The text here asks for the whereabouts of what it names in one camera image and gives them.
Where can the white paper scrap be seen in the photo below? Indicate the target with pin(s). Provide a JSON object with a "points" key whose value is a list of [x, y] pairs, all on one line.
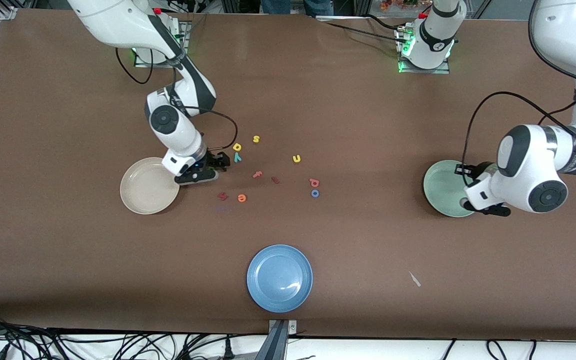
{"points": [[414, 278]]}

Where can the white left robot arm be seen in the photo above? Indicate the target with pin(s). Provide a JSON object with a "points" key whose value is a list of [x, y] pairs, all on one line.
{"points": [[543, 150]]}

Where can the grey metal camera post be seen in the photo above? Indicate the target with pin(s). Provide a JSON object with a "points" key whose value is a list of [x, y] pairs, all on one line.
{"points": [[277, 340]]}

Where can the aluminium frame corner bracket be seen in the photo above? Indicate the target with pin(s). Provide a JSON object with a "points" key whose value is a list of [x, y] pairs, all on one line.
{"points": [[8, 12]]}

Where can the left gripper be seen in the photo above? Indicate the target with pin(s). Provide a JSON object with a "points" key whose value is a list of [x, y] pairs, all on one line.
{"points": [[474, 171]]}

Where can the salmon foam letter f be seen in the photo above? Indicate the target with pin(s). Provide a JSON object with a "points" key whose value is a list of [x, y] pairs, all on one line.
{"points": [[257, 174]]}

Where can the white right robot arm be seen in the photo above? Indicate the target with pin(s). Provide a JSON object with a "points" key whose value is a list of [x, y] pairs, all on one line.
{"points": [[118, 22]]}

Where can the blue plate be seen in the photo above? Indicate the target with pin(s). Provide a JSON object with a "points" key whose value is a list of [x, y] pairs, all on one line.
{"points": [[279, 278]]}

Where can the wide dark red foam letter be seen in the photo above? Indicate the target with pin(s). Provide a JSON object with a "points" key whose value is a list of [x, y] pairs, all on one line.
{"points": [[223, 196]]}

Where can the orange decorative object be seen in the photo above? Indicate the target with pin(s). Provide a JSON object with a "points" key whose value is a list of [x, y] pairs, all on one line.
{"points": [[398, 4]]}

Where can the beige brown plate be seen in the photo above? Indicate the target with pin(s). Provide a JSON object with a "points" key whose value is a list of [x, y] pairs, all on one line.
{"points": [[143, 187]]}

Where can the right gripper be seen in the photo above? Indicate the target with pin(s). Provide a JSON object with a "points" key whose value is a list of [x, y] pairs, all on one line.
{"points": [[214, 160]]}

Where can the pink foam letter p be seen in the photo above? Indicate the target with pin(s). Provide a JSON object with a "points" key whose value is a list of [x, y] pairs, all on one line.
{"points": [[314, 182]]}

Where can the pale green plate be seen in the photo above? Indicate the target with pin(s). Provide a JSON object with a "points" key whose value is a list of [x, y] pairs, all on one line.
{"points": [[440, 190]]}

